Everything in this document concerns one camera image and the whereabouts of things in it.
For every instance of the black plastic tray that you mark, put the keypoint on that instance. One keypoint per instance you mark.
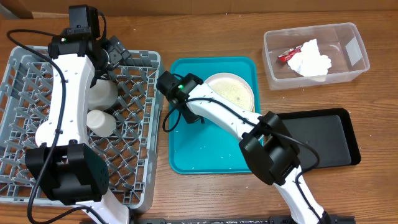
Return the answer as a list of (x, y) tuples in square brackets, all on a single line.
[(329, 132)]

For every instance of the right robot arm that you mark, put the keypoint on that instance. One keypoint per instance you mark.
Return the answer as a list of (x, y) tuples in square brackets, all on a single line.
[(270, 151)]

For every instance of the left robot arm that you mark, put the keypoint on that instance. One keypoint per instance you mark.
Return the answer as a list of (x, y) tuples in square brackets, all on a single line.
[(64, 167)]

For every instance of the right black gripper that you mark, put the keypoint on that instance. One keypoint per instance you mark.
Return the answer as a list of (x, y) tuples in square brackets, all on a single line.
[(190, 120)]

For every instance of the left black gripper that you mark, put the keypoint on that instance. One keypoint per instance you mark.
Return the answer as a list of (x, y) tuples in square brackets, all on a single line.
[(116, 51)]

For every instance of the grey plastic dish rack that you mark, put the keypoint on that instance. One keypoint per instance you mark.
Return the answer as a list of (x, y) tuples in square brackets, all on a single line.
[(130, 152)]

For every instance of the grey round bowl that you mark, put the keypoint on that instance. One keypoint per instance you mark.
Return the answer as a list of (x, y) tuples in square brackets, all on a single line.
[(102, 95)]

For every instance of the white napkin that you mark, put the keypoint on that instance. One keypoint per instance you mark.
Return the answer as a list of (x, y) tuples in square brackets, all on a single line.
[(309, 62)]

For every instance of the teal plastic serving tray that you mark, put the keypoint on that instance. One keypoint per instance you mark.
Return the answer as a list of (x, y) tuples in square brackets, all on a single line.
[(206, 148)]

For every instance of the red sauce packet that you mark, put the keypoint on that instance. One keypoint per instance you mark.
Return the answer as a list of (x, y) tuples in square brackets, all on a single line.
[(288, 54)]

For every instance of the small white round plate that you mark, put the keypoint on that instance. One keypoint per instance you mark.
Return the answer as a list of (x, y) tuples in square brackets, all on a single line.
[(41, 135)]

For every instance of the clear plastic waste bin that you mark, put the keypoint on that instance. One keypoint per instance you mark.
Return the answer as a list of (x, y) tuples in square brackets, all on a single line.
[(341, 42)]

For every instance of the large white plate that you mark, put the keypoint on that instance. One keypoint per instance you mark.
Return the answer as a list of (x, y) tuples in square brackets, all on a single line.
[(233, 88)]

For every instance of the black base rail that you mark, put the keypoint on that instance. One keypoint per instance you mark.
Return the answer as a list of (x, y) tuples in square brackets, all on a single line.
[(270, 220)]

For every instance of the white paper cup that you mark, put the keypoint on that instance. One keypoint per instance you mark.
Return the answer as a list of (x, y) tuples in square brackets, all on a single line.
[(101, 123)]

